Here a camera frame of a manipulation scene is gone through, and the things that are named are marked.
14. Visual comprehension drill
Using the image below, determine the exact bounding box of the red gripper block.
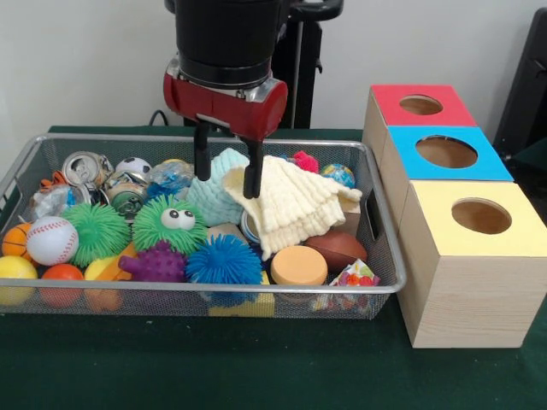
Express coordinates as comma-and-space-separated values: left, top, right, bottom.
164, 73, 289, 199

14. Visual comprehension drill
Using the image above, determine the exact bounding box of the small brown football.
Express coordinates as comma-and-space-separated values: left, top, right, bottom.
305, 230, 369, 274

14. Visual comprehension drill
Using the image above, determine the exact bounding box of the mint green knitted cloth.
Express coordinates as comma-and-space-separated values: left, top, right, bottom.
186, 149, 253, 228

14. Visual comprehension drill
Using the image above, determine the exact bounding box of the wooden box with three holes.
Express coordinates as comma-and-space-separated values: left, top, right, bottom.
362, 84, 547, 349

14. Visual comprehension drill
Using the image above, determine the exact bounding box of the clear plastic bottle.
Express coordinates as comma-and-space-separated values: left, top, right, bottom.
147, 160, 203, 202

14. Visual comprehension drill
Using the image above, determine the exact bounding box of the green spiky ball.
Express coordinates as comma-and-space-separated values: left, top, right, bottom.
62, 202, 132, 267

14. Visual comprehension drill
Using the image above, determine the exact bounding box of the white baseball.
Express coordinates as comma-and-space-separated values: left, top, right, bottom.
26, 215, 79, 267

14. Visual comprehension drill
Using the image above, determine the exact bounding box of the dark green table cloth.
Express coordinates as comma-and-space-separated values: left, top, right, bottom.
0, 126, 547, 410

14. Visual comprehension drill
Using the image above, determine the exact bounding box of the purple spiky ball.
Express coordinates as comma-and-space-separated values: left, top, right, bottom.
118, 239, 187, 284

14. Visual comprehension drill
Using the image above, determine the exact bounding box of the blue spiky ball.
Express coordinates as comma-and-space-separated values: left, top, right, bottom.
185, 234, 263, 291

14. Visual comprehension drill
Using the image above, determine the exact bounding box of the pale yellow knitted cloth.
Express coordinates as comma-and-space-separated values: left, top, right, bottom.
223, 155, 363, 261

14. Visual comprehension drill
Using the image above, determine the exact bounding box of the orange round disc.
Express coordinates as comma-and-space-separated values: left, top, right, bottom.
270, 245, 328, 288

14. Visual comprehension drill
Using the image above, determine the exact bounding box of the green fuzzy ball with eyes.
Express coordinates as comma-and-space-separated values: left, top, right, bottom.
132, 195, 209, 255

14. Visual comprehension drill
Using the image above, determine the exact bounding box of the clear mesh bin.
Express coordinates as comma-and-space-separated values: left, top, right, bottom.
0, 133, 407, 321

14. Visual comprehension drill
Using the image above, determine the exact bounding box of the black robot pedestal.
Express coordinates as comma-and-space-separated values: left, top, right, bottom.
165, 0, 343, 129

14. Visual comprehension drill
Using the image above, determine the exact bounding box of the yellow ball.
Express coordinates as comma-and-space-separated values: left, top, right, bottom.
0, 255, 39, 307

